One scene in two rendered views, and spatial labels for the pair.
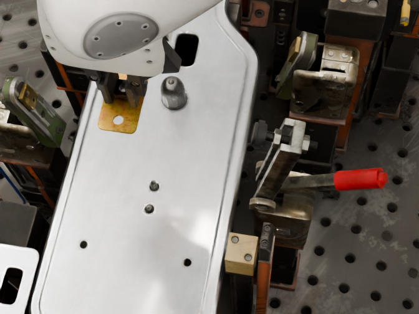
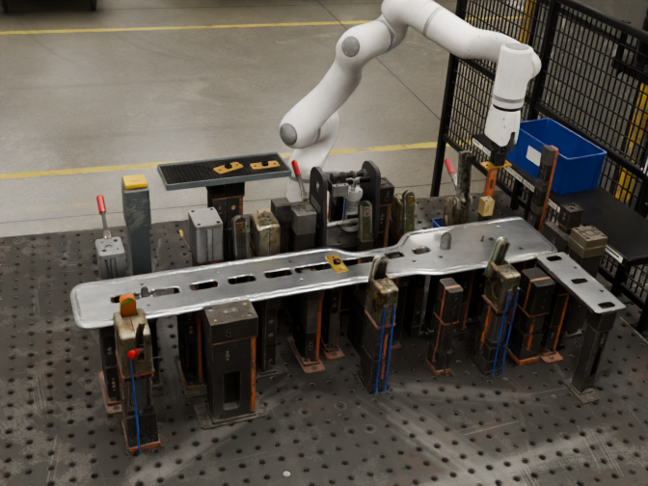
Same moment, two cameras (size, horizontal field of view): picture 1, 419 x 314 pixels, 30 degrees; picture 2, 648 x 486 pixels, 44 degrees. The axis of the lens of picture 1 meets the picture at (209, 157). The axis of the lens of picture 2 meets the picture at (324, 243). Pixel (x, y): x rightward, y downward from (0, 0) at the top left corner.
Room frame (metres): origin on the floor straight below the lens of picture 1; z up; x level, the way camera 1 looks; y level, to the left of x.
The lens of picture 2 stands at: (2.03, 1.39, 2.21)
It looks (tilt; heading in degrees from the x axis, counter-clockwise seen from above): 31 degrees down; 231
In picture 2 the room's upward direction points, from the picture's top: 4 degrees clockwise
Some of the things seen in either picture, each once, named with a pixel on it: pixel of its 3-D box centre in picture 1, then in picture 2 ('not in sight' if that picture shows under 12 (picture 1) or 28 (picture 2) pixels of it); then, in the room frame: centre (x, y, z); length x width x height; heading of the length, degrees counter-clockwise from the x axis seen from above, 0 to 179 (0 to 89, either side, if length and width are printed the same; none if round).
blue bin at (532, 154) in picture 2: not in sight; (553, 154); (-0.14, -0.09, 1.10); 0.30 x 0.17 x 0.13; 77
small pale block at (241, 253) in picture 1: (242, 286); (478, 249); (0.25, -0.02, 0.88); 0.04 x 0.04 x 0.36; 74
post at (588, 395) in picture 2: not in sight; (592, 349); (0.32, 0.48, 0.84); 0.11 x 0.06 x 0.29; 74
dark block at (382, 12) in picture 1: (340, 78); (376, 241); (0.53, -0.20, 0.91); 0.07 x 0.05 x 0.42; 74
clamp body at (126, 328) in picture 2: not in sight; (137, 381); (1.42, -0.05, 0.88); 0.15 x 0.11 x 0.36; 74
